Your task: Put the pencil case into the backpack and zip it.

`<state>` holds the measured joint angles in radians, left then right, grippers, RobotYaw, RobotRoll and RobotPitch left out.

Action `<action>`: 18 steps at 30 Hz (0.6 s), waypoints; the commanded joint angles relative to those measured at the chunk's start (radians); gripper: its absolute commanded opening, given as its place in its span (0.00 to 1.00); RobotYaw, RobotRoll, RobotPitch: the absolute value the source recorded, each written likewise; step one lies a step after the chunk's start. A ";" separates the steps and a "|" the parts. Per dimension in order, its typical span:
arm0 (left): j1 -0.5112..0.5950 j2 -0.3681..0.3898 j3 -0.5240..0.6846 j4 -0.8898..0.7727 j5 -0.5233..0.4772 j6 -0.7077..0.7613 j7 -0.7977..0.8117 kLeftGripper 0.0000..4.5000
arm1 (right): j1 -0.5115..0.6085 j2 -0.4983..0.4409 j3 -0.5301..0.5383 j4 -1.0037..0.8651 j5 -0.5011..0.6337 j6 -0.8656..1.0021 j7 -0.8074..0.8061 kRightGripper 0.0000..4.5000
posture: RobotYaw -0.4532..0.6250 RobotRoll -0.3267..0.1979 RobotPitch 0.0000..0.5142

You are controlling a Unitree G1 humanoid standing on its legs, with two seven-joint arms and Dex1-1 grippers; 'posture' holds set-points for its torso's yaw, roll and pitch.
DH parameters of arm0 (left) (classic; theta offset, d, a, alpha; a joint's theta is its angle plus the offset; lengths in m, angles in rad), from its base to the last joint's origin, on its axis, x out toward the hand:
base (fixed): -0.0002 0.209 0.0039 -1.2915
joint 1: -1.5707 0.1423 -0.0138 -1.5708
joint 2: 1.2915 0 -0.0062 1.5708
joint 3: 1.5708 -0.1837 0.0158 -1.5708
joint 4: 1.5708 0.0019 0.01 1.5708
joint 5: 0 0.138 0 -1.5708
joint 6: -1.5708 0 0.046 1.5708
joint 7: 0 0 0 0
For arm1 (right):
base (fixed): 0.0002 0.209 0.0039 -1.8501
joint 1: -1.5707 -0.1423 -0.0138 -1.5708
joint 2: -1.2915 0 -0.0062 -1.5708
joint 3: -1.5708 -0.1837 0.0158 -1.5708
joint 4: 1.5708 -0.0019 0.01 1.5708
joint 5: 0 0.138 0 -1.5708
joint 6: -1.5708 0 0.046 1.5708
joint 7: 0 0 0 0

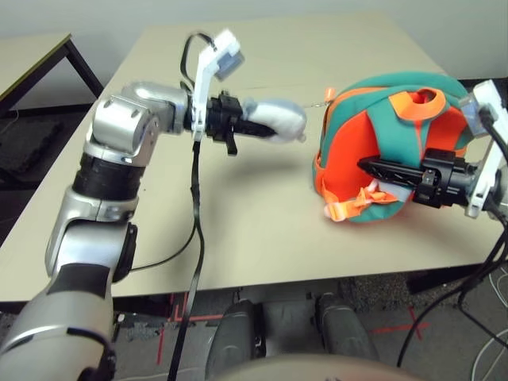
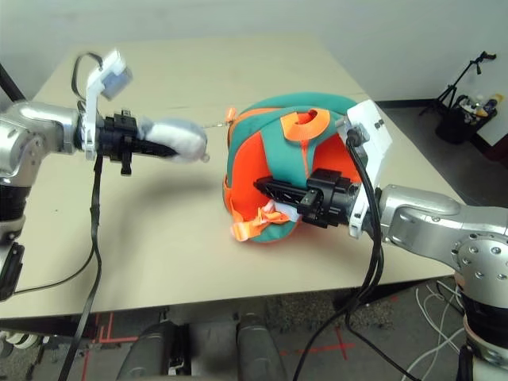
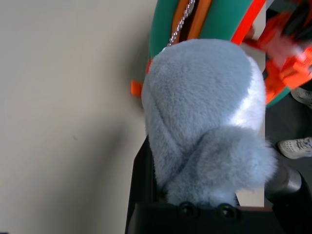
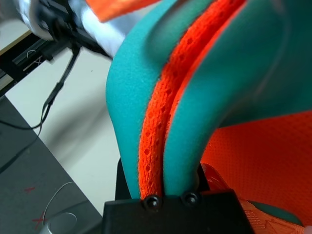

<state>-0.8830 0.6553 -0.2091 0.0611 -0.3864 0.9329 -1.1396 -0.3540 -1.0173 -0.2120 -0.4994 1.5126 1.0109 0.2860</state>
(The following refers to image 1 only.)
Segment white floor cables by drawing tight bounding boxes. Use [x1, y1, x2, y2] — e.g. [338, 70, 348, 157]
[470, 273, 508, 381]

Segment black framed side table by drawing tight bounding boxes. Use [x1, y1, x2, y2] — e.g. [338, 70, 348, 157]
[0, 32, 105, 120]

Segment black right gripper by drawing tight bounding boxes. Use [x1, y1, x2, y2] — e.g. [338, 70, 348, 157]
[356, 148, 479, 210]

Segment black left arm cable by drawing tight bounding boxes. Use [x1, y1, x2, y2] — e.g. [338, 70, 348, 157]
[130, 33, 217, 381]

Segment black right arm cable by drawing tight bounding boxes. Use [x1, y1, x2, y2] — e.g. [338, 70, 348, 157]
[396, 105, 508, 370]

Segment black floor mat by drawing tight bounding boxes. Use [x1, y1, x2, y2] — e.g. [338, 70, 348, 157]
[0, 118, 64, 175]

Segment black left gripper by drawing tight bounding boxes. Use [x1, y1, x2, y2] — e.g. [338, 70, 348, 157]
[205, 90, 279, 157]

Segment dark grey right robot leg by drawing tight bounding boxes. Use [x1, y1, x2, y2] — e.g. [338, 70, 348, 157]
[317, 293, 378, 362]

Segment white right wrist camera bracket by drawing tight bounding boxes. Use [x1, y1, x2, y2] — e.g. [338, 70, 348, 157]
[460, 79, 508, 218]

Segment dark grey robot leg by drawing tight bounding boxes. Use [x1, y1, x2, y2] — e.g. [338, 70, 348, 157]
[206, 299, 263, 370]
[317, 293, 378, 362]

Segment teal and orange backpack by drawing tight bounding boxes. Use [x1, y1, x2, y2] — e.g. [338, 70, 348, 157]
[311, 71, 475, 225]

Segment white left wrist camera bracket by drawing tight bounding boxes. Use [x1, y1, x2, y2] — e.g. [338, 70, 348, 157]
[190, 28, 246, 142]

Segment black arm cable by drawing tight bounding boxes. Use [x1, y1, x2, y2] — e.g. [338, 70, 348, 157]
[396, 105, 508, 370]
[130, 33, 217, 381]

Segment grey robot torso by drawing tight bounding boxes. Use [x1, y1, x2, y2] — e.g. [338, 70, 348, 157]
[206, 352, 398, 381]

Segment dark grey left robot leg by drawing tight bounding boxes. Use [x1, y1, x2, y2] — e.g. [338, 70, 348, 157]
[206, 299, 263, 370]

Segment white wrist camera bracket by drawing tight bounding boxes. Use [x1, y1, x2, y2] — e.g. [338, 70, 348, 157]
[460, 79, 508, 218]
[190, 28, 246, 142]

